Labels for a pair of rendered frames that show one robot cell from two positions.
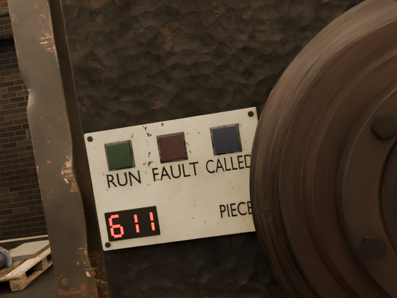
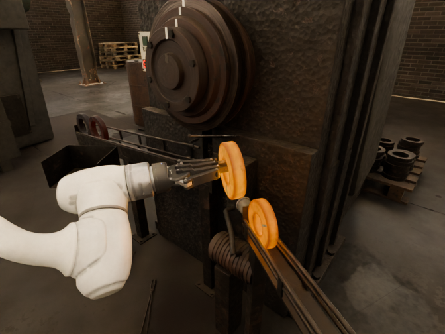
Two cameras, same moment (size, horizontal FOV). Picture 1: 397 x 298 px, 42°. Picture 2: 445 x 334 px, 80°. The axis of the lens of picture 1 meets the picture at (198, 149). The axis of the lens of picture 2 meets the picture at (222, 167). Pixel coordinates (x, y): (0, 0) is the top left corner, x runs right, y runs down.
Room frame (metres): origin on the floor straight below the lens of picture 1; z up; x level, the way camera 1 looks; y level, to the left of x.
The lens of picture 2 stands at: (-0.22, -0.96, 1.24)
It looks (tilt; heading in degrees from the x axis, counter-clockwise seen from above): 27 degrees down; 33
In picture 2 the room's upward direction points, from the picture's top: straight up
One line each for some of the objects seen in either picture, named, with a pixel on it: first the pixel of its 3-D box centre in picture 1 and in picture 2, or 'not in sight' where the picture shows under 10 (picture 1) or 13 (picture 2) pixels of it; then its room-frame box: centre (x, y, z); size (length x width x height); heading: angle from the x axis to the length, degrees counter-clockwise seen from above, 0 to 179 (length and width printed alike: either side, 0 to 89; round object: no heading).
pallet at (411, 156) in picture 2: not in sight; (351, 146); (2.55, -0.71, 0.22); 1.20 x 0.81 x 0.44; 82
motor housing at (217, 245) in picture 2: not in sight; (236, 292); (0.45, -0.60, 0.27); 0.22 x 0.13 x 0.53; 84
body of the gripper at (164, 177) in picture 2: not in sight; (171, 175); (0.21, -0.53, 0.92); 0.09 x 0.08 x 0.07; 139
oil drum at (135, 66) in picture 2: not in sight; (150, 91); (2.57, 2.11, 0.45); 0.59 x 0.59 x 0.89
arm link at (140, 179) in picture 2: not in sight; (142, 180); (0.15, -0.48, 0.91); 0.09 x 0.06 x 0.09; 49
